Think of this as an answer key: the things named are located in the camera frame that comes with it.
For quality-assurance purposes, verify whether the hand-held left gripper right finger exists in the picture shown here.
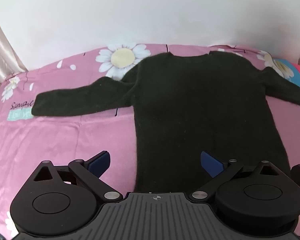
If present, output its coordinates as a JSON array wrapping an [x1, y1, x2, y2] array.
[[189, 151, 290, 203]]

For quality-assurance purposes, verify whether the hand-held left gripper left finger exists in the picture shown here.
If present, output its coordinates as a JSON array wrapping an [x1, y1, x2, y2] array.
[[34, 151, 124, 203]]

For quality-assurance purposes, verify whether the black sweater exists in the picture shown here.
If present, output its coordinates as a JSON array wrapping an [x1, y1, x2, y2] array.
[[31, 51, 300, 193]]

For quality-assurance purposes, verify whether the pink floral bedsheet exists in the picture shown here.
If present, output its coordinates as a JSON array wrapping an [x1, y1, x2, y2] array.
[[0, 42, 300, 240]]

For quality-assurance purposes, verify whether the beige curtain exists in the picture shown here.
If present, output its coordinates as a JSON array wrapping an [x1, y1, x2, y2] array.
[[0, 4, 28, 90]]

